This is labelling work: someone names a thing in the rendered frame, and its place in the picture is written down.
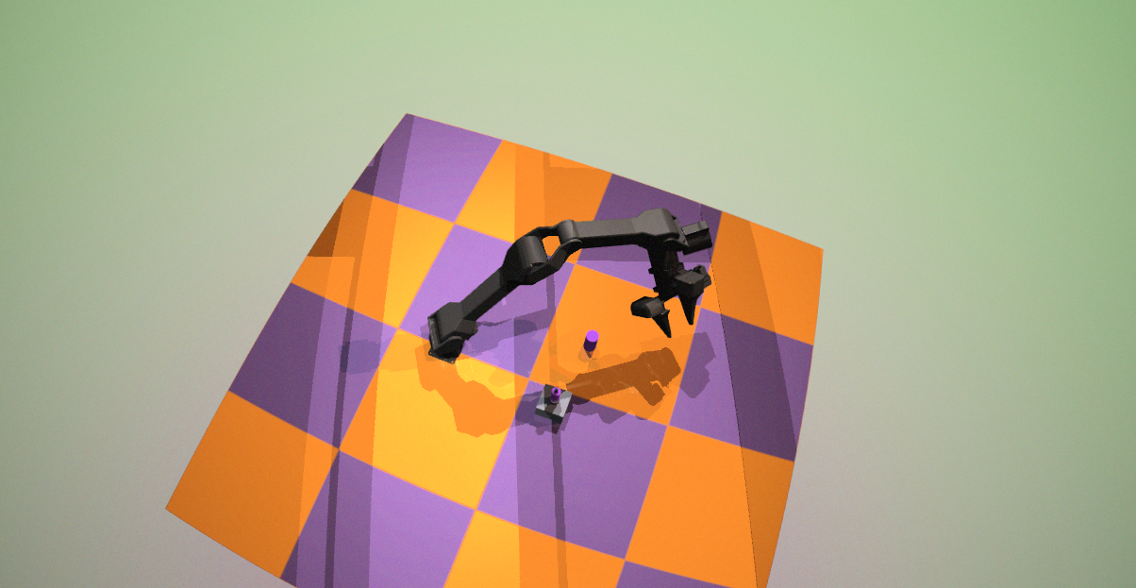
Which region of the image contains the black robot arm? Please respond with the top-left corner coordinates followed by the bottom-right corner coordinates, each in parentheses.
top-left (427, 208), bottom-right (712, 364)

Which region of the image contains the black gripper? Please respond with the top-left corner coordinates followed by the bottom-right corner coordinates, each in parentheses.
top-left (629, 259), bottom-right (705, 338)

